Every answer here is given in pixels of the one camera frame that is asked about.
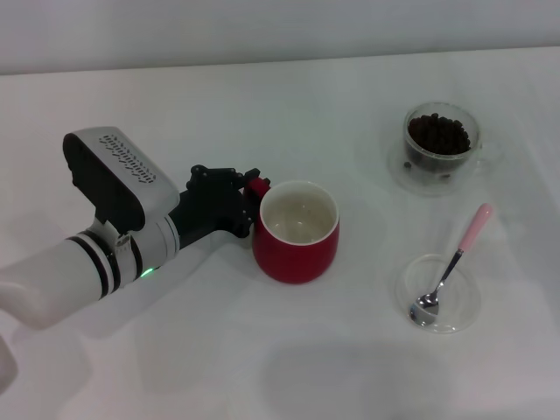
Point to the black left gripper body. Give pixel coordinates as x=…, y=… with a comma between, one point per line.
x=210, y=201

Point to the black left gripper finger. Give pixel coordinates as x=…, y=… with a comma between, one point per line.
x=246, y=221
x=254, y=174

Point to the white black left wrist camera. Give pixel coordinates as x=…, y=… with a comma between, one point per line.
x=118, y=175

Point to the clear glass cup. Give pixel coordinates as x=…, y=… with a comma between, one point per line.
x=413, y=153

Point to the coffee bean pile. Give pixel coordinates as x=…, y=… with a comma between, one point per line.
x=439, y=135

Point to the small clear glass dish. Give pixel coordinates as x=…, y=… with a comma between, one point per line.
x=464, y=302

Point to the red ceramic mug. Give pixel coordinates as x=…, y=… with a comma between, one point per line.
x=297, y=260

